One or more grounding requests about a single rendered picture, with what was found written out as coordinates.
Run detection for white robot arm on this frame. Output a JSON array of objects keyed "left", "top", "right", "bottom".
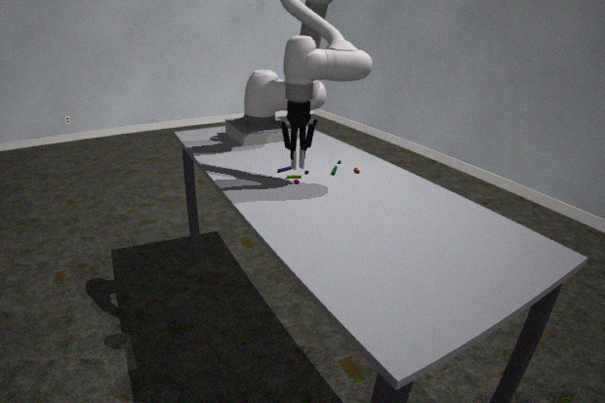
[{"left": 234, "top": 0, "right": 372, "bottom": 130}]

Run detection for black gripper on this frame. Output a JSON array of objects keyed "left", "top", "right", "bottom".
[{"left": 279, "top": 101, "right": 317, "bottom": 170}]

